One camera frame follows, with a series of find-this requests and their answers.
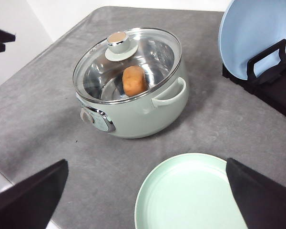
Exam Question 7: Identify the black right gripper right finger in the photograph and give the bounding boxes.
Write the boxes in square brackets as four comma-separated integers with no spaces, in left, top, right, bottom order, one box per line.
[226,158,286,229]

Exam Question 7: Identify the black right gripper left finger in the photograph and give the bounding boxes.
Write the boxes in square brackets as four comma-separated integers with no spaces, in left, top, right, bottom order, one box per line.
[0,159,69,229]

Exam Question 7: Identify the green plate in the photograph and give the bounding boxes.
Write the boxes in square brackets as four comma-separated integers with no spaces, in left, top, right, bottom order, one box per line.
[134,153,248,229]

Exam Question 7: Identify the glass steamer lid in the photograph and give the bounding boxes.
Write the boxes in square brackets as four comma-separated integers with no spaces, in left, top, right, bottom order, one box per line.
[73,28,182,103]

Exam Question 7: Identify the brown potato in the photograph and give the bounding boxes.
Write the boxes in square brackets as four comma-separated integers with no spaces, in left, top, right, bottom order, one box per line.
[123,65,148,97]

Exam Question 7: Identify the black plate rack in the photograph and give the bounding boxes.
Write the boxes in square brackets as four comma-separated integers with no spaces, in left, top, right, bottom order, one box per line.
[222,39,286,116]

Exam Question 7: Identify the green electric steamer pot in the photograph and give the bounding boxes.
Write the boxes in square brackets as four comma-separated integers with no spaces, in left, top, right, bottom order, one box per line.
[72,28,189,139]

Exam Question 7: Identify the blue plate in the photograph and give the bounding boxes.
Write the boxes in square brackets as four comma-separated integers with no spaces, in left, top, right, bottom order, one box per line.
[218,0,286,80]

